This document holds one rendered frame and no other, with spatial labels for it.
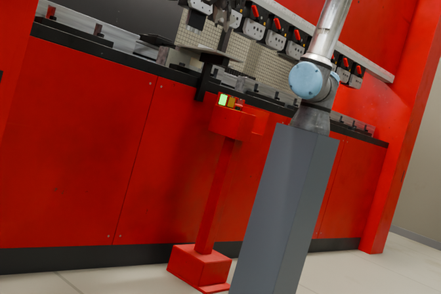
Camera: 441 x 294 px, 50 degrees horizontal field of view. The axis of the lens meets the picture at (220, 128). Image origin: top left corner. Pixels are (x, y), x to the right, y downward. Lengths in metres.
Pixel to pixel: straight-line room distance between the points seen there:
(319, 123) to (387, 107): 2.29
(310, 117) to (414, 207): 3.85
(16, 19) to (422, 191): 4.63
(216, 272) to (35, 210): 0.84
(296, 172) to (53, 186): 0.88
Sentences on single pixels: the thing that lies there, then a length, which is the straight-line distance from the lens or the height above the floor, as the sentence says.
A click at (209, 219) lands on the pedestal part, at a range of 2.17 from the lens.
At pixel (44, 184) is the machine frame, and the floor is 0.34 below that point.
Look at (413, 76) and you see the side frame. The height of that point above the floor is 1.42.
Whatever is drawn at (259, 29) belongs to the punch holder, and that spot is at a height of 1.23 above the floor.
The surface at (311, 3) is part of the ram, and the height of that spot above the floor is 1.51.
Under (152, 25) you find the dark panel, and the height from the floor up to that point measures 1.12.
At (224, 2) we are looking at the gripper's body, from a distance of 2.00.
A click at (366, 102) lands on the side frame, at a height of 1.15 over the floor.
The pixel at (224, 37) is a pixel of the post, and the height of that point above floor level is 1.27.
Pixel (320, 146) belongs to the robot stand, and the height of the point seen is 0.74.
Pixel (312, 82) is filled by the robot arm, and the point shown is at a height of 0.93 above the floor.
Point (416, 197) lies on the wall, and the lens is 5.51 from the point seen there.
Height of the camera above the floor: 0.76
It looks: 2 degrees down
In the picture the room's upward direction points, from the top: 16 degrees clockwise
